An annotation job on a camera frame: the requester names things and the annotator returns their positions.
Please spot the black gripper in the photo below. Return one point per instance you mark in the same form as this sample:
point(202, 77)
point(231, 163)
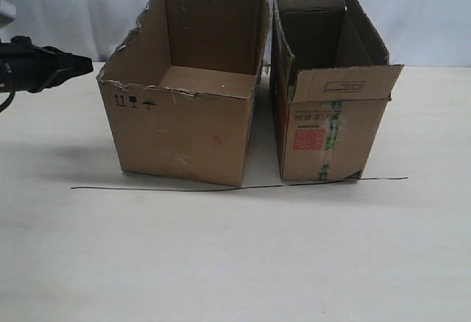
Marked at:
point(26, 67)

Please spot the torn cardboard box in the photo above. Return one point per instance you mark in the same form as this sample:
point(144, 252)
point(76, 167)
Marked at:
point(179, 90)

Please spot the tall taped cardboard box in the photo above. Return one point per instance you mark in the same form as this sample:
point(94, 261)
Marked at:
point(330, 83)

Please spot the thin black line marker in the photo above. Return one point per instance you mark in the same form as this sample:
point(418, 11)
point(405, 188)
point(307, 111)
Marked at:
point(252, 187)

